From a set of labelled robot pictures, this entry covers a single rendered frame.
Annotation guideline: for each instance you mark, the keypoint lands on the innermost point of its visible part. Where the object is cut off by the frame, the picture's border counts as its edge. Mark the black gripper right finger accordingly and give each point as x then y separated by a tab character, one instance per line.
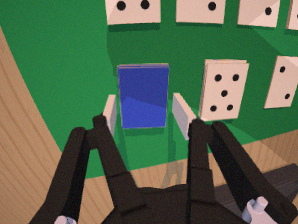
257	199

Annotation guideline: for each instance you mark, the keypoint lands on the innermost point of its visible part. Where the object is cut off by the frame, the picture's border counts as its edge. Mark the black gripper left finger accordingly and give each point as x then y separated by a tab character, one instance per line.
63	200

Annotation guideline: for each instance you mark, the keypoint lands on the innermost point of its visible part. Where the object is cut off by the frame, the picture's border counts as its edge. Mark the green felt mat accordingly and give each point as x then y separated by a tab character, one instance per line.
68	55

